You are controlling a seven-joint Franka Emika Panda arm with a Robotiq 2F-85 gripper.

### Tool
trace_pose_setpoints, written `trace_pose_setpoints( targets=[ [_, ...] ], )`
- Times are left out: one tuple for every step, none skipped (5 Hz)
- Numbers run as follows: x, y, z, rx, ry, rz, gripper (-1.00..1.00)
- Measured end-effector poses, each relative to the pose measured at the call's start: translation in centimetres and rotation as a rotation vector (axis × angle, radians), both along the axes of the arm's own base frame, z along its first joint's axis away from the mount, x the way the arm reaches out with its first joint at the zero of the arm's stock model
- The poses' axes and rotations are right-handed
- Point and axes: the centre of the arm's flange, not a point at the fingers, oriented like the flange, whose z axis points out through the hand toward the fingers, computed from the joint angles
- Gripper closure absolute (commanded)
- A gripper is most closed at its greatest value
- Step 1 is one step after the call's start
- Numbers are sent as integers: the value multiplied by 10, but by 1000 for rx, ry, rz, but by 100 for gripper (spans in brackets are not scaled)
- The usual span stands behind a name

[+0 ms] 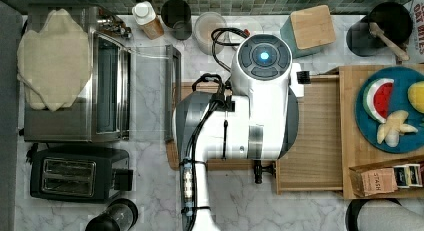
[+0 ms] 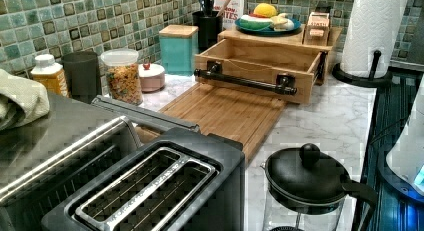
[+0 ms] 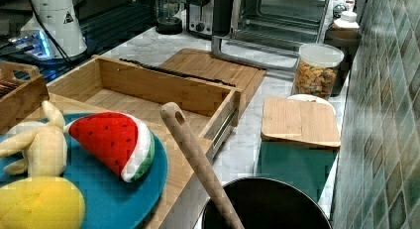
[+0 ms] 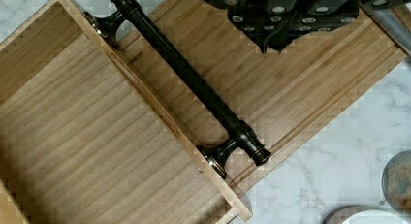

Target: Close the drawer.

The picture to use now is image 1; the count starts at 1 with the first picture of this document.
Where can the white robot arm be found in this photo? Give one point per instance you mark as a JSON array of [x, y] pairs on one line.
[[254, 115]]

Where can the silver toaster oven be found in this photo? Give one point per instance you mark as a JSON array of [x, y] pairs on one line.
[[131, 91]]

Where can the translucent plastic container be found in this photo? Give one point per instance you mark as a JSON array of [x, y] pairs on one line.
[[205, 24]]

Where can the dark cylindrical cup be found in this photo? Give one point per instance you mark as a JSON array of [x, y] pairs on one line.
[[176, 15]]

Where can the white-capped brown bottle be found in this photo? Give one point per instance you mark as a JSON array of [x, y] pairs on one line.
[[147, 20]]

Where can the teal canister with wooden lid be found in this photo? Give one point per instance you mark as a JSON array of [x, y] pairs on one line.
[[308, 31]]

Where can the black pepper grinder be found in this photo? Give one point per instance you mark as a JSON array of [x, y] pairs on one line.
[[120, 215]]

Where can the wooden cabinet top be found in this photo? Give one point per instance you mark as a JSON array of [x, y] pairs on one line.
[[356, 150]]

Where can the beige cloth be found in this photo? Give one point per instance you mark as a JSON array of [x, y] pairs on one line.
[[54, 63]]

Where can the toy watermelon slice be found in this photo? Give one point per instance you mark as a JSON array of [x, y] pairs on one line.
[[376, 98]]

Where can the black two-slot toaster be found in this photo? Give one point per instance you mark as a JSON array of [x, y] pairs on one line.
[[78, 173]]

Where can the toy peeled banana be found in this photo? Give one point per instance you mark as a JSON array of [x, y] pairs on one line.
[[395, 126]]

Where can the brown Stash tea packet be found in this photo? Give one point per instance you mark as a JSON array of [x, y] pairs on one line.
[[379, 181]]

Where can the wooden spoon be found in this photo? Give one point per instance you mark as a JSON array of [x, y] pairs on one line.
[[376, 31]]

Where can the black rimmed bowl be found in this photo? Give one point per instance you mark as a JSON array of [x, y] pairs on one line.
[[381, 215]]

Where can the blue round plate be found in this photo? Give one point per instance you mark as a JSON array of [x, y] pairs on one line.
[[403, 78]]

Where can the yellow toy fruit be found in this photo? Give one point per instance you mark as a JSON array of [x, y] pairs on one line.
[[416, 96]]

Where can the black utensil pot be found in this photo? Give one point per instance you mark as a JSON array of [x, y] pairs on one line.
[[392, 18]]

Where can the oat bites box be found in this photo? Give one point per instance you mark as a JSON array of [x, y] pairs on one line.
[[415, 47]]

